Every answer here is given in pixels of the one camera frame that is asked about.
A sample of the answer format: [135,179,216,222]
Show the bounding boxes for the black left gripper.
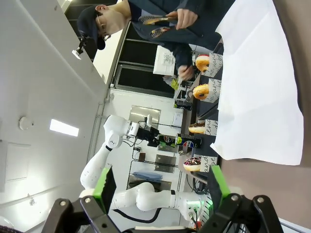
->
[138,126,162,148]

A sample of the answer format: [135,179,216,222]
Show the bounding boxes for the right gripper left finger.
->
[44,166,122,233]

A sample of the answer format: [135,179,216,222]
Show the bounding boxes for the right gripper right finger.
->
[201,166,285,233]

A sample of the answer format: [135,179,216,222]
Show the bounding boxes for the black Pepsi can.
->
[157,134,183,148]
[177,136,203,150]

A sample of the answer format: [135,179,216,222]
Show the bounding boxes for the white printed paper donut holder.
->
[200,155,217,173]
[204,118,218,137]
[208,51,223,79]
[207,78,222,103]

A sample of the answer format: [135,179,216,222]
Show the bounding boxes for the chocolate donut pink sprinkles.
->
[183,157,203,172]

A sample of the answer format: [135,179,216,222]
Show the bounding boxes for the chocolate frosted donut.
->
[189,122,206,134]

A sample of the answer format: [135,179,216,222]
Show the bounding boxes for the yellow frosted donut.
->
[192,83,210,101]

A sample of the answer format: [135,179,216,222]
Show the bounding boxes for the red frosted donut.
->
[195,55,210,73]

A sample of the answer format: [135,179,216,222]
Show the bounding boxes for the metal serving tongs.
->
[138,13,181,39]

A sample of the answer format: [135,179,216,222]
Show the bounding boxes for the person's right forearm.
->
[172,43,195,71]

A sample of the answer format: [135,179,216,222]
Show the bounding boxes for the person's right hand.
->
[177,65,195,82]

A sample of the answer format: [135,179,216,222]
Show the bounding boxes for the person's left hand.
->
[175,8,199,31]

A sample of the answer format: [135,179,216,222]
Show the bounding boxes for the blue folded cloth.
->
[133,170,164,183]

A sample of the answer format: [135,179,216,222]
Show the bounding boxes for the black plastic serving tray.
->
[189,114,221,181]
[191,70,221,117]

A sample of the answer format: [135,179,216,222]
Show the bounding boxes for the rectangular ceiling light panel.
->
[49,118,80,137]

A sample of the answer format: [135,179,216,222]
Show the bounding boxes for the white paper poster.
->
[153,45,176,76]

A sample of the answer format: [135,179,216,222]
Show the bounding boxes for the round white smoke detector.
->
[19,116,34,131]

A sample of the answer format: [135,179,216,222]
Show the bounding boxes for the white paper sheet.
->
[209,0,305,166]

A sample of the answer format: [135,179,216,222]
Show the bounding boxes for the person's glasses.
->
[95,14,112,41]

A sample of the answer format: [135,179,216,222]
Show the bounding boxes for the person's dark blazer torso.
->
[126,0,237,73]

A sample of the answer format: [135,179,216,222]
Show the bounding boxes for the dark baseball cap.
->
[77,4,108,50]

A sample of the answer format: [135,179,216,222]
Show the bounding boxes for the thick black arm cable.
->
[112,208,163,223]

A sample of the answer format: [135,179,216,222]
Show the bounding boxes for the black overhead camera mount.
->
[71,35,90,61]

